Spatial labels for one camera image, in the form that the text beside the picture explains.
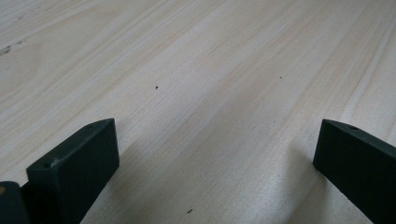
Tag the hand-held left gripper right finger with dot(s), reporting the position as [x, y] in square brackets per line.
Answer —
[358, 168]

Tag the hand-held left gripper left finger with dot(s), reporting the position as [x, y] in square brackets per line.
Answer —
[77, 168]

